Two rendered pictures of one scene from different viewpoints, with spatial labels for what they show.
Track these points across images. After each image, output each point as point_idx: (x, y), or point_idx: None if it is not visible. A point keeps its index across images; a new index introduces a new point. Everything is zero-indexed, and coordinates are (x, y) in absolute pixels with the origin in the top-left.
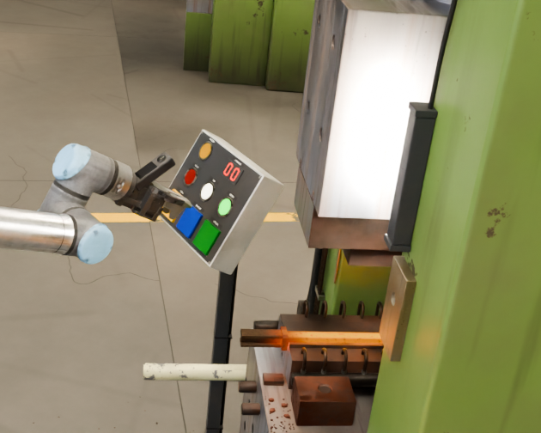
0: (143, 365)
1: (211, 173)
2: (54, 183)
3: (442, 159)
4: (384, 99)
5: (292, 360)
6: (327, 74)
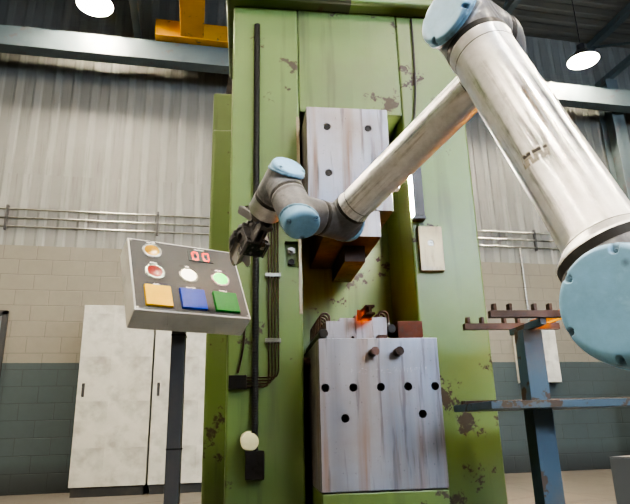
0: (248, 434)
1: (178, 263)
2: (294, 182)
3: (434, 172)
4: None
5: (385, 317)
6: (365, 144)
